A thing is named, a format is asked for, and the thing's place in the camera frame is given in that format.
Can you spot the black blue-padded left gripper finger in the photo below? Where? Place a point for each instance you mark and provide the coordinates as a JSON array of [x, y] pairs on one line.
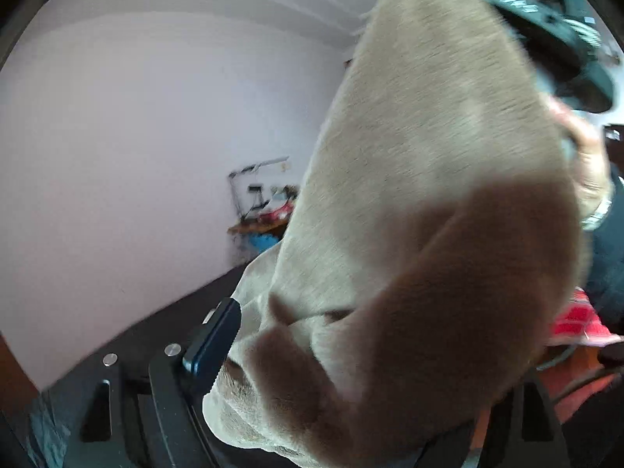
[[155, 421]]

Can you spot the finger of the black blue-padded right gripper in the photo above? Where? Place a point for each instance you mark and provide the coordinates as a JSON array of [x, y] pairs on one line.
[[523, 431]]

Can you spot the beige fleece garment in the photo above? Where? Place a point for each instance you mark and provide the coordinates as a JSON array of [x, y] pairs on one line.
[[434, 240]]

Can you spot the person's right hand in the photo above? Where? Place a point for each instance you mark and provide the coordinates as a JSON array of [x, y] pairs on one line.
[[590, 166]]

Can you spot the dark blue satin sheet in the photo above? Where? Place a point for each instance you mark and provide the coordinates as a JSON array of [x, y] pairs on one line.
[[50, 422]]

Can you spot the red patterned cloth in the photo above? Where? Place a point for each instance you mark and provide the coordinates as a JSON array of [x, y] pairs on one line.
[[578, 324]]

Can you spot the dark padded jacket sleeve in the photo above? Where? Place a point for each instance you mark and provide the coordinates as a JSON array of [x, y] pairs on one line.
[[605, 283]]

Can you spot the wooden side table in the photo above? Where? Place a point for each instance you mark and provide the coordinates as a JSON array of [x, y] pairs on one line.
[[276, 228]]

